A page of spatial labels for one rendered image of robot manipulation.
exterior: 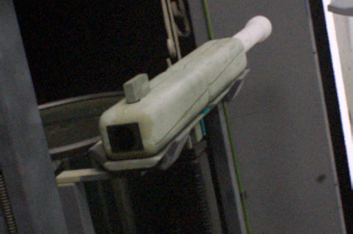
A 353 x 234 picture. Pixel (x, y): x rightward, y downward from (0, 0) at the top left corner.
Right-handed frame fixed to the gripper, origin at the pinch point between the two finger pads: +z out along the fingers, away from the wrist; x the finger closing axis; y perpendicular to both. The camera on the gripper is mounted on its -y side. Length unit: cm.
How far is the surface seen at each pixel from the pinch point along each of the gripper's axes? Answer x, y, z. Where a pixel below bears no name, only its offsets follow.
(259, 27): 21.8, 12.7, 18.2
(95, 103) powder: 91, 65, 100
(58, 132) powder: 66, 59, 94
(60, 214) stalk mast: -12.9, 19.0, 28.0
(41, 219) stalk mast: -16.1, 17.3, 27.5
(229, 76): 0.9, 9.3, 13.2
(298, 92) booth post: 33.7, 28.1, 18.6
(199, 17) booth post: 33.9, 16.2, 32.9
